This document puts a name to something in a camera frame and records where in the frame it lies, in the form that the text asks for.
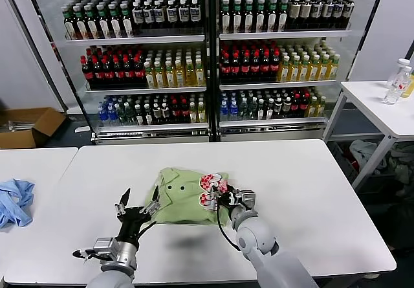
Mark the black storage crate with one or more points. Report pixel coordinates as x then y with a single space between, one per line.
344 163

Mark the clear bottle white cap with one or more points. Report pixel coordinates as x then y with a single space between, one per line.
403 62

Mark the silvery metal parts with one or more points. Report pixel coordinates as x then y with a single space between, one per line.
16 127

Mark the small green clear bottle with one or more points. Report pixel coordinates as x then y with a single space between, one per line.
130 116
251 111
121 116
242 111

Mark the small white floor object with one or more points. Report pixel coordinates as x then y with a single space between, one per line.
82 129

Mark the green-capped white label bottle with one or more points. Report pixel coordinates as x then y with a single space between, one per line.
92 27
225 21
70 27
260 21
271 20
248 21
127 26
115 26
237 21
282 20
104 26
81 27

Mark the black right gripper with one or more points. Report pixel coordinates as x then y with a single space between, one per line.
231 200

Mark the dark bottle beige label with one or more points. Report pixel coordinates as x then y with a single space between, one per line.
294 11
305 11

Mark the grey white garment heap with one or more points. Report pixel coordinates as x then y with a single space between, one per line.
363 152

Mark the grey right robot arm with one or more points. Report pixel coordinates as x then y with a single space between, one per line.
255 236

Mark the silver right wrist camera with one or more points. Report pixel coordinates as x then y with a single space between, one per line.
249 199

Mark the white side table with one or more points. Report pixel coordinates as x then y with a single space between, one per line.
368 106

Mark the glass drinks cooler shelf unit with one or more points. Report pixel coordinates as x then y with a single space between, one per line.
285 35
145 39

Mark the yellow tea bottle green label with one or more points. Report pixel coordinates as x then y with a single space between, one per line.
284 72
200 74
293 71
169 76
159 77
303 71
180 75
333 69
323 70
149 77
190 75
313 70

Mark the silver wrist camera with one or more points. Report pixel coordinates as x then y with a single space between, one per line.
103 246
249 199

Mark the small red-capped cola bottle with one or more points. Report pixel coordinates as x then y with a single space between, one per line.
175 113
184 113
304 106
295 107

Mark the open cardboard box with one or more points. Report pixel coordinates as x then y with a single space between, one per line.
42 123

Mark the clear bottle red label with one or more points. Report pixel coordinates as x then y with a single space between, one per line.
394 90

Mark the crumpled light blue cloth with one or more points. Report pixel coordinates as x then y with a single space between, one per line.
16 204

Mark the small yellow drink bottle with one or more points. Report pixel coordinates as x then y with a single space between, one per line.
312 108
193 114
201 113
320 107

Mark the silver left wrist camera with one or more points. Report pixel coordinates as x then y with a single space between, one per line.
103 246

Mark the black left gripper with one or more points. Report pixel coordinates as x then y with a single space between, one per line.
131 223

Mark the small dark drink bottle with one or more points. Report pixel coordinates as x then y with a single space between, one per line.
277 109
260 110
165 114
139 116
148 115
269 110
156 114
286 109

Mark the dark bottle blue-white label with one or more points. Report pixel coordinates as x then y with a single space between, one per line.
183 14
327 10
148 16
138 17
348 9
171 15
158 16
194 13
338 10
316 10

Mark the small blue water bottle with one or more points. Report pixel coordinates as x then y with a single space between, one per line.
112 116
103 116
233 111
224 111

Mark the mixed clothes heap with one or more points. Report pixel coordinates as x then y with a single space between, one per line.
402 171

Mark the light green polo shirt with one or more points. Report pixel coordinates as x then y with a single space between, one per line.
181 207

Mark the patterned cloth heap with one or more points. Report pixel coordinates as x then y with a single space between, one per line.
376 276

